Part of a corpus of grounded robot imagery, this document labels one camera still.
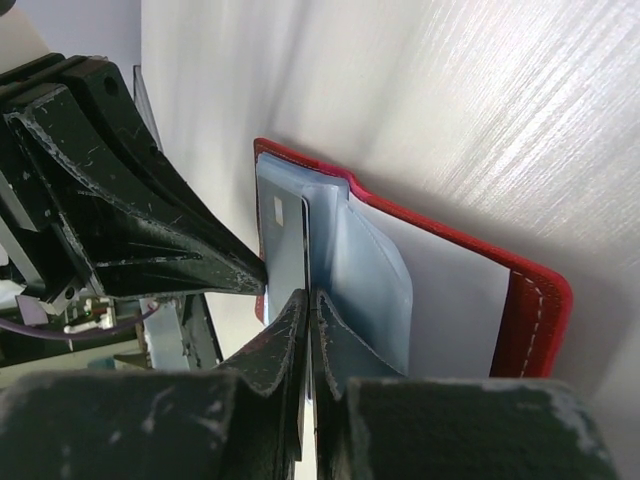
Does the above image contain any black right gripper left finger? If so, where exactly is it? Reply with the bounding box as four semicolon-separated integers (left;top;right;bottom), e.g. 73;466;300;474
219;289;309;479

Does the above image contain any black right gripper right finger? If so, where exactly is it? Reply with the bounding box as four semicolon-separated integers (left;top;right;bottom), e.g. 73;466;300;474
310;289;400;479

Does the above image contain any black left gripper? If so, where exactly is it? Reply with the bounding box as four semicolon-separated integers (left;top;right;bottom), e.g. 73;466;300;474
1;53;267;313

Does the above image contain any red leather card holder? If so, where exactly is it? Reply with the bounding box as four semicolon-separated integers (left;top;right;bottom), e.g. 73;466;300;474
253;138;573;378

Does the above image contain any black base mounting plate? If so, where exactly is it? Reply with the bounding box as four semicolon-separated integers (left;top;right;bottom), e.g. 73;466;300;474
176;294;224;371

